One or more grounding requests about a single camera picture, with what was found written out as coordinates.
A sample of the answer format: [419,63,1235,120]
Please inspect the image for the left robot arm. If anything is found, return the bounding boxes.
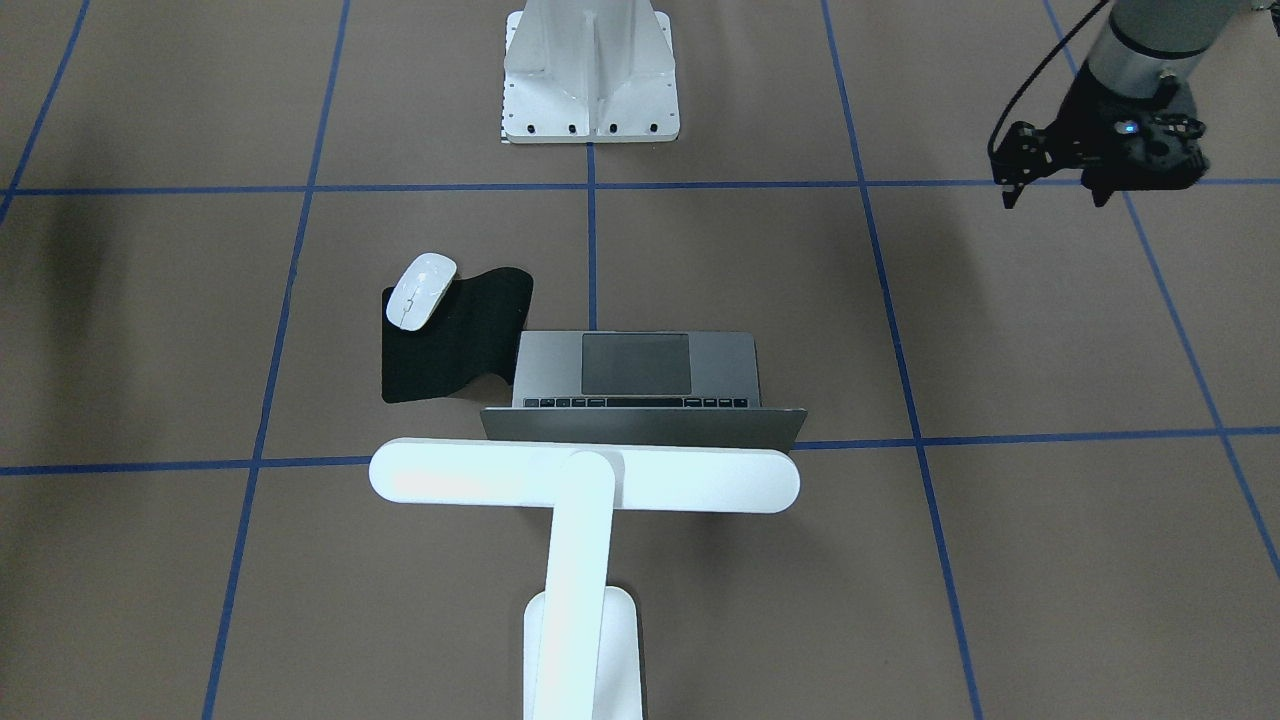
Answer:
[987,1,1240,209]

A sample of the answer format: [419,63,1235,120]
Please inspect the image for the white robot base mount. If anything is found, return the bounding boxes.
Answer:
[500,1,681,143]

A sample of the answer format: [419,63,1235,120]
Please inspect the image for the white computer mouse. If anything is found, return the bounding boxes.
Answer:
[384,252,458,332]

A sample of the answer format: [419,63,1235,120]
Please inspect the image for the white desk lamp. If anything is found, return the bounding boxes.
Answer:
[369,438,801,719]

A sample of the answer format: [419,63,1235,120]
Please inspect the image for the black mouse pad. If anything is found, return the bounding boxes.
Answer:
[381,266,534,404]

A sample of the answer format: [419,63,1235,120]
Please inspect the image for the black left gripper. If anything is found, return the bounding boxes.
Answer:
[992,76,1210,210]

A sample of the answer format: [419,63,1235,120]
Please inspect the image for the grey laptop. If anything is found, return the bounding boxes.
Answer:
[481,331,808,454]

